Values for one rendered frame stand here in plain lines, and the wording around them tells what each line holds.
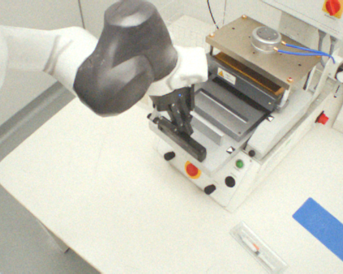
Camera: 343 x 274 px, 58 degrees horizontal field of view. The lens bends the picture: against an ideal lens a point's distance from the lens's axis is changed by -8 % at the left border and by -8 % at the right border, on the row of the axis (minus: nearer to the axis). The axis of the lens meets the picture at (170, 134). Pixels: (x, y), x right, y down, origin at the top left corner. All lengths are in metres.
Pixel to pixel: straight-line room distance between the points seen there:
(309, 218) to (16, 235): 1.47
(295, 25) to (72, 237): 0.89
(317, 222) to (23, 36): 0.89
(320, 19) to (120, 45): 0.63
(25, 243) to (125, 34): 1.55
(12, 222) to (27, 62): 1.53
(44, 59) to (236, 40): 0.55
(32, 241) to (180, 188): 1.07
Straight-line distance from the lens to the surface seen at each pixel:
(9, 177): 1.15
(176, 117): 0.71
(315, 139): 1.23
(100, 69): 0.48
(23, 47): 0.50
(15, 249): 1.90
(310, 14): 0.98
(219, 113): 0.89
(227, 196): 0.96
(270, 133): 0.85
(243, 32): 0.96
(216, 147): 0.83
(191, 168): 0.99
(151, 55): 0.50
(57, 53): 0.54
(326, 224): 1.06
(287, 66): 0.87
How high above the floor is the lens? 1.63
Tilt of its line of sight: 51 degrees down
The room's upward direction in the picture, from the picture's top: straight up
